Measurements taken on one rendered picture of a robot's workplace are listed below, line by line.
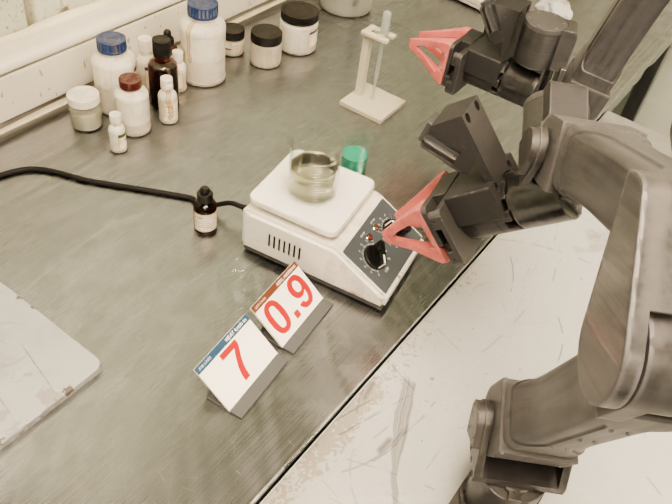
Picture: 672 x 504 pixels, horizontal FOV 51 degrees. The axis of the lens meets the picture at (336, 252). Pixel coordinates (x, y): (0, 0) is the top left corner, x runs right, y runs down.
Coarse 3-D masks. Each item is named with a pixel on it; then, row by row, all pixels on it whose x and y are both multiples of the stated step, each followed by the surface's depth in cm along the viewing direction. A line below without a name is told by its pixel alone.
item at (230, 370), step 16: (240, 336) 76; (256, 336) 77; (224, 352) 74; (240, 352) 76; (256, 352) 77; (208, 368) 73; (224, 368) 74; (240, 368) 75; (256, 368) 76; (224, 384) 73; (240, 384) 74; (224, 400) 73
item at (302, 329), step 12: (324, 300) 85; (312, 312) 83; (324, 312) 84; (264, 324) 79; (300, 324) 82; (312, 324) 82; (264, 336) 80; (276, 336) 79; (288, 336) 80; (300, 336) 81; (288, 348) 79
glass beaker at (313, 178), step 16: (304, 128) 83; (320, 128) 83; (336, 128) 82; (304, 144) 84; (320, 144) 85; (336, 144) 83; (304, 160) 80; (320, 160) 79; (336, 160) 80; (288, 176) 84; (304, 176) 81; (320, 176) 81; (336, 176) 83; (304, 192) 83; (320, 192) 83; (336, 192) 86
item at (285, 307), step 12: (300, 276) 84; (288, 288) 82; (300, 288) 83; (312, 288) 85; (276, 300) 81; (288, 300) 82; (300, 300) 83; (312, 300) 84; (264, 312) 79; (276, 312) 80; (288, 312) 81; (300, 312) 82; (276, 324) 80; (288, 324) 81
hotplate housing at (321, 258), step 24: (264, 216) 85; (360, 216) 87; (264, 240) 87; (288, 240) 85; (312, 240) 83; (336, 240) 83; (288, 264) 87; (312, 264) 85; (336, 264) 83; (408, 264) 88; (336, 288) 86; (360, 288) 84
